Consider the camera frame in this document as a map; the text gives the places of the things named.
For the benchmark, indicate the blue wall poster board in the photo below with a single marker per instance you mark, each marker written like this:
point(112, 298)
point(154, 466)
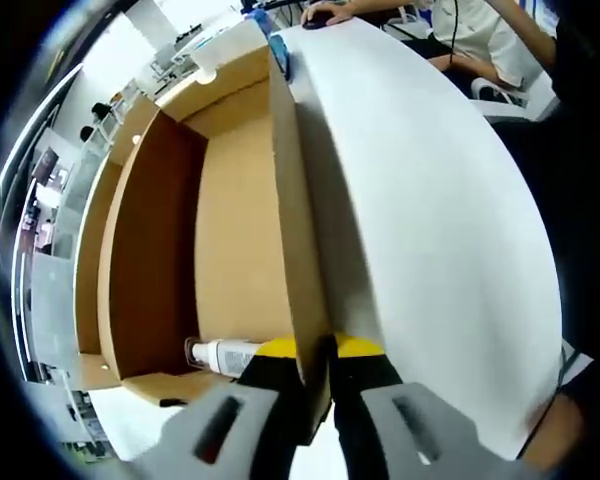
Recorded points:
point(545, 10)

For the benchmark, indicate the white office desk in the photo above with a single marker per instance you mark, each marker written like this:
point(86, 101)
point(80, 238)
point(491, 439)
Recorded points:
point(215, 45)

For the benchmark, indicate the black computer mouse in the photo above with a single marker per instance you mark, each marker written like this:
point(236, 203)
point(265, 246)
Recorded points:
point(314, 22)

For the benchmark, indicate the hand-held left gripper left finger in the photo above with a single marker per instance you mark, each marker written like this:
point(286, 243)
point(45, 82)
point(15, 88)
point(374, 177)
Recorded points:
point(215, 440)

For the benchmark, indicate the small black object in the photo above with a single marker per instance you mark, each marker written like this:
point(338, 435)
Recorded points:
point(171, 401)

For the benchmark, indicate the brown cardboard shoe box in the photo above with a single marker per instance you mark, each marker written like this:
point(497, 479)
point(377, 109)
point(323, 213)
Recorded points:
point(240, 225)

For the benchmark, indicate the white squeeze tube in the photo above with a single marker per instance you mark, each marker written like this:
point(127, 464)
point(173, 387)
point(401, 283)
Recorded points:
point(230, 357)

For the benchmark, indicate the person's black clothing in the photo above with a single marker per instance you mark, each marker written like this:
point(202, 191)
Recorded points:
point(580, 200)

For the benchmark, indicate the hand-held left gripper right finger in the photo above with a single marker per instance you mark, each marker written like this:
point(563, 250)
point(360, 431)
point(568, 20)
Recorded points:
point(410, 440)

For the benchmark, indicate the blue wet wipes pack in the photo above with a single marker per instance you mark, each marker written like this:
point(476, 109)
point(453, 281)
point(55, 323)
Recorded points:
point(281, 57)

